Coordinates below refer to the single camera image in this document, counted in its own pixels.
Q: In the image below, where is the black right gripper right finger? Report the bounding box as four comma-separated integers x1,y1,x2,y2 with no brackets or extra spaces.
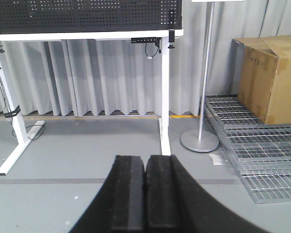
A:
145,155,266,233

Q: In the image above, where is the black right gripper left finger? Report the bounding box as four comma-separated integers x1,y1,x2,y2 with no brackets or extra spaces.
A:
71,155,145,233

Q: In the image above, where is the silver pole stand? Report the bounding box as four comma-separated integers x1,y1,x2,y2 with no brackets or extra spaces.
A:
180,0,219,153

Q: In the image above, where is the steel floor grating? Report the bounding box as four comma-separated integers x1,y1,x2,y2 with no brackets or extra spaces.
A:
205,95,291,203

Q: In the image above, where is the grey curtain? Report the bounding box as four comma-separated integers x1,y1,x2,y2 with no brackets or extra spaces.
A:
3,0,291,117

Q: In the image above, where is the brown cardboard box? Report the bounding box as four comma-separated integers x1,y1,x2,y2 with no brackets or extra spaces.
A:
235,35,291,125

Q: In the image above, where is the black power strip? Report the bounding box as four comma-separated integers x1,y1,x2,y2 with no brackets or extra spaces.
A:
130,37,161,47

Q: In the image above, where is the black right table clamp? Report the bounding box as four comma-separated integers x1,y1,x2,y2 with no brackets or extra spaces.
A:
168,9,175,49

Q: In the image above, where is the black perforated pegboard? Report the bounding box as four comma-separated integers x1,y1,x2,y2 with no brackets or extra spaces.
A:
0,0,182,34

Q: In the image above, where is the white metal table frame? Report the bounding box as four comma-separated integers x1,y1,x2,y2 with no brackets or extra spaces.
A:
0,30,184,176

